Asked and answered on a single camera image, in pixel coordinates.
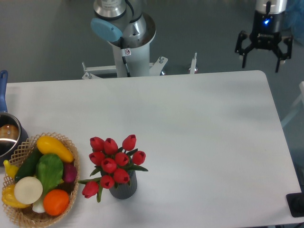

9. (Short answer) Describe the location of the white round onion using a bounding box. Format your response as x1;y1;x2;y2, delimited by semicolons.
14;177;43;204

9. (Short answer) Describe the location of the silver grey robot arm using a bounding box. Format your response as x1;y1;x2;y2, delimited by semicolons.
91;0;293;66

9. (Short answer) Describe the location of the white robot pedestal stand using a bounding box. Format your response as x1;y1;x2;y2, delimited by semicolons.
81;41;198;80

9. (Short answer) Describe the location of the yellow squash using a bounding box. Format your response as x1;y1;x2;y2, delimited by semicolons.
36;135;74;163

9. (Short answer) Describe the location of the woven wicker basket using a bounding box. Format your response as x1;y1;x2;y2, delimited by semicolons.
2;133;80;228

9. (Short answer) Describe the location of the red tulip bouquet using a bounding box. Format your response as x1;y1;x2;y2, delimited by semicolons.
78;134;147;202

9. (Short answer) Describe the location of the green lettuce leaf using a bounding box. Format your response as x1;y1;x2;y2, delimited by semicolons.
36;153;64;197

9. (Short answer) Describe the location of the blue plastic bag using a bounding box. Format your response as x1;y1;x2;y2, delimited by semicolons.
284;0;304;45

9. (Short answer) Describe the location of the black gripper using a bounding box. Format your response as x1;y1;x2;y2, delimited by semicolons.
234;9;293;73

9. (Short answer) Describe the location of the purple red onion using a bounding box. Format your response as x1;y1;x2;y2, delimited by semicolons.
62;163;77;183

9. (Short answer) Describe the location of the black device at edge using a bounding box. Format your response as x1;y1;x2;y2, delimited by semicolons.
286;193;304;218

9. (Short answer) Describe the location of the orange fruit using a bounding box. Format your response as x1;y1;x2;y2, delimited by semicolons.
43;189;69;216

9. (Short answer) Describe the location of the blue handled saucepan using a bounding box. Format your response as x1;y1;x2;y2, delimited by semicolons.
0;70;28;167

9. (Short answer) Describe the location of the dark green cucumber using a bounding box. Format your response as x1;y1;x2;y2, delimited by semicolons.
14;147;43;183

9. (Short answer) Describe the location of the yellow bell pepper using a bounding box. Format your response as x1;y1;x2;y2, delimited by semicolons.
2;184;30;209

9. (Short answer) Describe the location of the dark grey ribbed vase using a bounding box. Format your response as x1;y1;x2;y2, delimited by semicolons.
98;168;137;200

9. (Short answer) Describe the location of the white frame at right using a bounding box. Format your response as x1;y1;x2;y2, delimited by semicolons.
281;81;304;128

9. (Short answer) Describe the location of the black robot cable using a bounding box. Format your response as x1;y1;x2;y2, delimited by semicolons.
121;38;132;78

